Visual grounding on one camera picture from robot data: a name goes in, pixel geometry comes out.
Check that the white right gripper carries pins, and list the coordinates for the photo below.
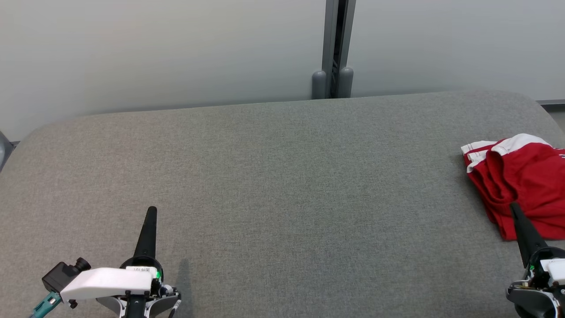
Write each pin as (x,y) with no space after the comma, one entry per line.
(538,300)

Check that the grey metal partition post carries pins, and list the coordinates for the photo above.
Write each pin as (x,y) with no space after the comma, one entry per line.
(336,44)

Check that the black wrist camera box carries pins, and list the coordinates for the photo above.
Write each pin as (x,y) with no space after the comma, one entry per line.
(62,276)

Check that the red Bulls basketball jersey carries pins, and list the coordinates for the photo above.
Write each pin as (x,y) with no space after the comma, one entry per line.
(479,176)

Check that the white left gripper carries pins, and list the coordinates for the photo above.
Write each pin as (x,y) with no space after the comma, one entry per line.
(106,282)

